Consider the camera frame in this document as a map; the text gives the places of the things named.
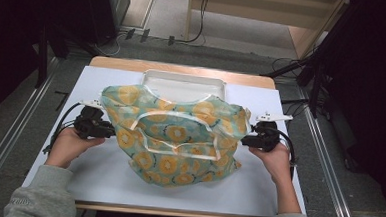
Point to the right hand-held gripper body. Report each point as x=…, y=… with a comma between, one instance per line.
x=269, y=136

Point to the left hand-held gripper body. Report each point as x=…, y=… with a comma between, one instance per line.
x=88, y=124

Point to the green yellow fruit-print cloth bag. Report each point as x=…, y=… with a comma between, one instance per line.
x=176, y=134

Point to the white plastic tray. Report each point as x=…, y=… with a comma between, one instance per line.
x=182, y=84

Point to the person's right hand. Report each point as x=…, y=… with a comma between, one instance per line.
x=278, y=163

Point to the person's left hand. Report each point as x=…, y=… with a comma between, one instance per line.
x=67, y=147

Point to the white table sheet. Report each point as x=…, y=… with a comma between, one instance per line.
x=92, y=83

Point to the black tripod stand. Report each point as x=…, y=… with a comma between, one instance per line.
x=312, y=78

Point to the black metal stand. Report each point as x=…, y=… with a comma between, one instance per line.
x=42, y=57

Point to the wooden table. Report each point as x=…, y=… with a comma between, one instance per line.
x=183, y=68

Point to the light wooden shelf unit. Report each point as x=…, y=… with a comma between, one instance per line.
x=252, y=16

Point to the dark curtain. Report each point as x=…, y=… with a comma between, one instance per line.
x=8, y=28
x=375, y=98

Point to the dark cabinet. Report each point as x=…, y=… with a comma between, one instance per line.
x=99, y=10

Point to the metal floor rail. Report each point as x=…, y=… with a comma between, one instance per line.
x=326, y=162
x=5, y=138

